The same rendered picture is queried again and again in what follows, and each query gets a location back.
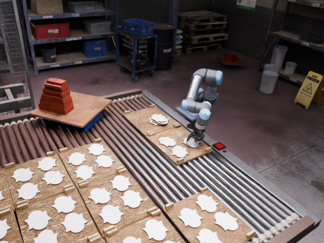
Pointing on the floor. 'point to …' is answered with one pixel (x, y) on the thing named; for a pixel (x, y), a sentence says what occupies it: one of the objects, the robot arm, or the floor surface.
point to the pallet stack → (201, 30)
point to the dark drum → (161, 46)
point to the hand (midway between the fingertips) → (191, 142)
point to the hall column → (174, 6)
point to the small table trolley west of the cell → (135, 55)
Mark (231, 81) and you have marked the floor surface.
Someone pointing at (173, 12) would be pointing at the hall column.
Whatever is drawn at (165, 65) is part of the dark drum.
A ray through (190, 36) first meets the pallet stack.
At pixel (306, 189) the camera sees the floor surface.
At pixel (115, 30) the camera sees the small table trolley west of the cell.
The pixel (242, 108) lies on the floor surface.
